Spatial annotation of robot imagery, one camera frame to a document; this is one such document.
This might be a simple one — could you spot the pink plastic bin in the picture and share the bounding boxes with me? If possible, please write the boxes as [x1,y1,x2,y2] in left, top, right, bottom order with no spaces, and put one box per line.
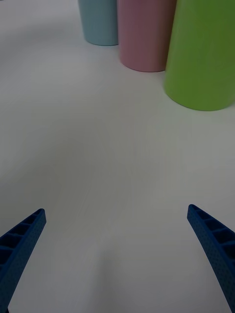
[117,0,178,73]

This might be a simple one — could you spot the pale blue plastic bin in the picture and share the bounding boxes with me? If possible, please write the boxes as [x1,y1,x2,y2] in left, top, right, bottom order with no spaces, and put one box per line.
[78,0,120,46]

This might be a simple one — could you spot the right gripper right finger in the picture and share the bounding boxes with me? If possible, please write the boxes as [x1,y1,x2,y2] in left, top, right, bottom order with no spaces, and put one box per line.
[187,203,235,313]

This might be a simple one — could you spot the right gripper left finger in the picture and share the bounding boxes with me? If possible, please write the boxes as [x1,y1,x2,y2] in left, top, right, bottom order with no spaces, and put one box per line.
[0,208,47,313]

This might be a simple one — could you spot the green plastic bin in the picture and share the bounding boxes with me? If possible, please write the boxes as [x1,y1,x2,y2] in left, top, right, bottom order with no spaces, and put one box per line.
[164,0,235,112]

